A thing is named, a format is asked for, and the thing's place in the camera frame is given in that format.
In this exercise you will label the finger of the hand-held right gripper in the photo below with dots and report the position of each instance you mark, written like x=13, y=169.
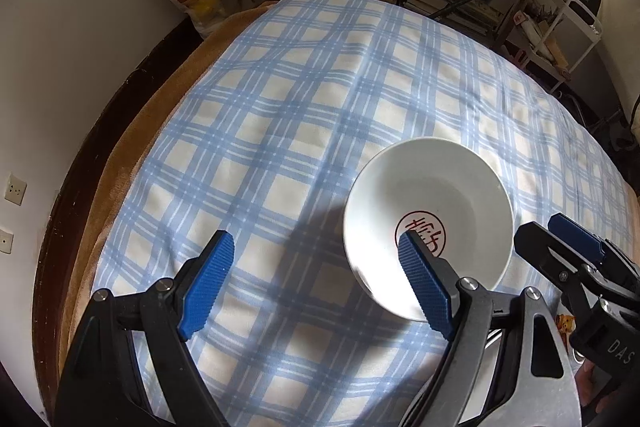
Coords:
x=575, y=234
x=542, y=252

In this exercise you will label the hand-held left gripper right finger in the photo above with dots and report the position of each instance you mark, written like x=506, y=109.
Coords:
x=425, y=282

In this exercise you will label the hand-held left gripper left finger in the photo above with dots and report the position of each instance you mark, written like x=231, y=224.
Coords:
x=210, y=282

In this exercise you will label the white ceramic bowl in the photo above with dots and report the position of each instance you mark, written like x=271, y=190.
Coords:
x=430, y=187

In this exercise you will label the person's right hand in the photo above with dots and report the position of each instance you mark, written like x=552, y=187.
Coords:
x=587, y=382

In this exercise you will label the blue plaid bed sheet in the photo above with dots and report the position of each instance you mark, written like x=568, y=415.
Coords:
x=300, y=132

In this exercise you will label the white metal cart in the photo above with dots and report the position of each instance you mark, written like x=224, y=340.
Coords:
x=575, y=37

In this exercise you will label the dark wooden bed frame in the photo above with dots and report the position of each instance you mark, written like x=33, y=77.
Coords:
x=100, y=122

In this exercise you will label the white wall socket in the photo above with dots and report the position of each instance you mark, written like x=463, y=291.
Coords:
x=5, y=240
x=14, y=189

